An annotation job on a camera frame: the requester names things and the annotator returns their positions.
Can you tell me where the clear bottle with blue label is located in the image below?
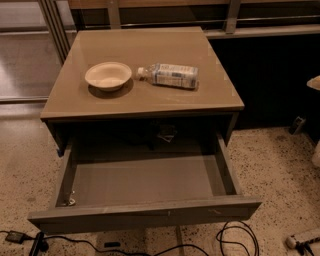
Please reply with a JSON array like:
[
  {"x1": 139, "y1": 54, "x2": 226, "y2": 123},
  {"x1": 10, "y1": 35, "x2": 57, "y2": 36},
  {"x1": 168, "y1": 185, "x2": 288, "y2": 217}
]
[{"x1": 137, "y1": 63, "x2": 199, "y2": 90}]

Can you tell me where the open grey top drawer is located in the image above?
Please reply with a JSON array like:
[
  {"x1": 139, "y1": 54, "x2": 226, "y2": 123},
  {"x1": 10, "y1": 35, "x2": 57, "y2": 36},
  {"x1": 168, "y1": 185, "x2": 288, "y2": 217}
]
[{"x1": 28, "y1": 133, "x2": 261, "y2": 234}]

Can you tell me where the white paper bowl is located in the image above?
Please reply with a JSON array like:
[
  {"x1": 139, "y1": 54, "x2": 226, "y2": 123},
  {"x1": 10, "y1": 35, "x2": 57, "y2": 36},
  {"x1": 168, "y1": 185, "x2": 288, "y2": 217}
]
[{"x1": 85, "y1": 62, "x2": 132, "y2": 92}]

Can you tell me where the dark device on floor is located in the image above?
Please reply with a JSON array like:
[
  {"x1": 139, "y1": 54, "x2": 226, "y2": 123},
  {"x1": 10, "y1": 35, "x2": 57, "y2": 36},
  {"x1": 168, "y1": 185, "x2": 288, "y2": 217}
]
[{"x1": 289, "y1": 116, "x2": 306, "y2": 135}]

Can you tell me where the white power strip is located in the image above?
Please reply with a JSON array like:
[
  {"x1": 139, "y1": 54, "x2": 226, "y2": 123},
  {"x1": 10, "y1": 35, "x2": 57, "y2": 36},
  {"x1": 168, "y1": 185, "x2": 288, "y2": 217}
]
[{"x1": 285, "y1": 227, "x2": 320, "y2": 250}]

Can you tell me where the black power adapter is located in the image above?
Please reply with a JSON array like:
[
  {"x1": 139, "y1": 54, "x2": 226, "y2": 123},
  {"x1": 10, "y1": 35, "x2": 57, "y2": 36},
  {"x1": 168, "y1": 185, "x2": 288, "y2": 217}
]
[{"x1": 5, "y1": 231, "x2": 25, "y2": 244}]

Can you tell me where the black floor cable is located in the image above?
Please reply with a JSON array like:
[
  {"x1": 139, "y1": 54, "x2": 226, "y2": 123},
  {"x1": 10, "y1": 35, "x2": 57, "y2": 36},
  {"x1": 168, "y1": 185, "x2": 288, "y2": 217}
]
[{"x1": 0, "y1": 229, "x2": 211, "y2": 256}]

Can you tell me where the metal railing frame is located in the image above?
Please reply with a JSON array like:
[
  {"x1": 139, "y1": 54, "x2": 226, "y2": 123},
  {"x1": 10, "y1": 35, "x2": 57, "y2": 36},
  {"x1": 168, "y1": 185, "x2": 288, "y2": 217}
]
[{"x1": 35, "y1": 0, "x2": 320, "y2": 60}]

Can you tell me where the black coiled cable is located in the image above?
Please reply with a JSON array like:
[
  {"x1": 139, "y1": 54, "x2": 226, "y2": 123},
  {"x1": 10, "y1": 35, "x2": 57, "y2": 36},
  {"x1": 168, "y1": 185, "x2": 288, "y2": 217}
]
[{"x1": 215, "y1": 221, "x2": 260, "y2": 256}]

